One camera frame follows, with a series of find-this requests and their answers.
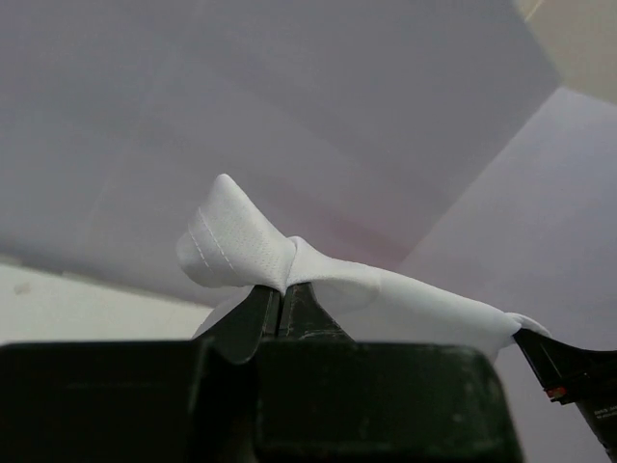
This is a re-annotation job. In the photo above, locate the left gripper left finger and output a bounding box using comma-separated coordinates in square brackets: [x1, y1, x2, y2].
[211, 286, 282, 363]

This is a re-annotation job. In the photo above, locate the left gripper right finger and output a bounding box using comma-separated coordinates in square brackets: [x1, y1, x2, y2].
[282, 283, 353, 342]

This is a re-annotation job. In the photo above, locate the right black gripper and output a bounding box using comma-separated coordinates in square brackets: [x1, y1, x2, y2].
[514, 329, 616, 458]

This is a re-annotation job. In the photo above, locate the white t shirt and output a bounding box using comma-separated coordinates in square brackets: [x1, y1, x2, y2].
[176, 174, 549, 360]

